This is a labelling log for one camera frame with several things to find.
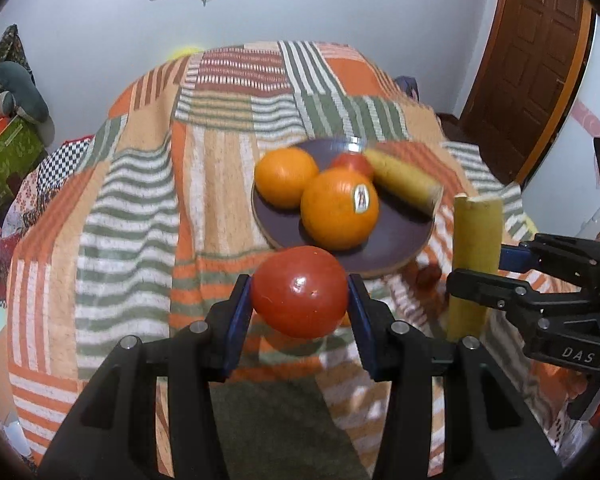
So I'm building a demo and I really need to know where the red tomato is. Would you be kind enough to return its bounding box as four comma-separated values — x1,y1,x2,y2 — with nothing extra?
250,246,349,339
330,152,374,181

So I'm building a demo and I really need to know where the dark purple plate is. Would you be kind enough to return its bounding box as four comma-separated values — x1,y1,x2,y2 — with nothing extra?
252,139,434,278

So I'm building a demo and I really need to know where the large orange with sticker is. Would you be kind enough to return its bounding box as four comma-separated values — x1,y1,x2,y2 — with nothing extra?
300,168,379,252

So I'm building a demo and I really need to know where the brown wooden door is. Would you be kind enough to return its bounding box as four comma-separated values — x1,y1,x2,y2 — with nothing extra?
460,0,595,185

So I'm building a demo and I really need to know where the striped patchwork blanket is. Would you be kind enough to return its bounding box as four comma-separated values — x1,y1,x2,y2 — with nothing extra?
7,41,535,479

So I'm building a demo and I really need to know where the plain orange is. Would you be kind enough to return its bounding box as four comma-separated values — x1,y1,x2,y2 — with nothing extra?
254,146,320,209

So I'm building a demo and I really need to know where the green storage box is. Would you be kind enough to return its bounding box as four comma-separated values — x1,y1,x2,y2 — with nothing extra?
0,117,46,210

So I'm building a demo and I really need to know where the grey-green pillow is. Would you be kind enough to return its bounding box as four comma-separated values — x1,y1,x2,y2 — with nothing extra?
0,61,48,124

